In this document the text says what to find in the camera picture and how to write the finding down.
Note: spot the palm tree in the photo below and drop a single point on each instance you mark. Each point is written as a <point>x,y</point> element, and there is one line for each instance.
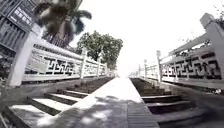
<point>58,15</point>

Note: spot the white carved stone railing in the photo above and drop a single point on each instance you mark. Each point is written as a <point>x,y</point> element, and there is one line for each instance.
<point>50,53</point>
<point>213,40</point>

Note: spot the grey stone stairs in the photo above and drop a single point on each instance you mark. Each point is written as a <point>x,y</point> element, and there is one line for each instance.
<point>166,107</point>
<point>50,104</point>

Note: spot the dark sign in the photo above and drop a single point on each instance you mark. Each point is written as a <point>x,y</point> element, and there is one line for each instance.
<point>20,16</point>

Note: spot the grey stone ramp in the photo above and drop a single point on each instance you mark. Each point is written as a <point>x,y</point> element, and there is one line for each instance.
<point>117,100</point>

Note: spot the green leafy tree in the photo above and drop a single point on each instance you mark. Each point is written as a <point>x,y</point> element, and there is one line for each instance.
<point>100,45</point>

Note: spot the dark building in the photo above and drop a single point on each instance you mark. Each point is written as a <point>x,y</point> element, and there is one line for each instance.
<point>8,36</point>

